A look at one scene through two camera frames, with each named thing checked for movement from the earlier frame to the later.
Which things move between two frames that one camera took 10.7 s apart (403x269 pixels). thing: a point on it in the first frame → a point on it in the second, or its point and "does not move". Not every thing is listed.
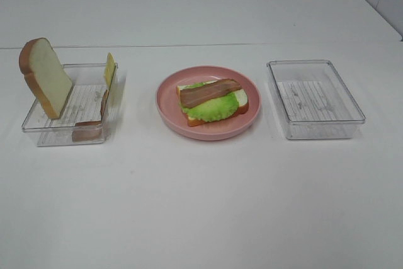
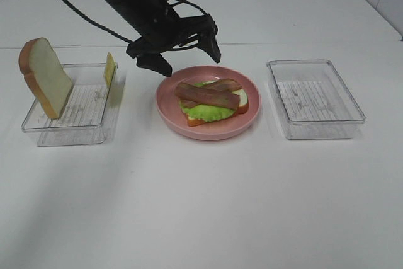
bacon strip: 90,131 → 229,100
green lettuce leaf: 214,109 does not move
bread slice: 243,104 does not move
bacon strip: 191,96 does not move
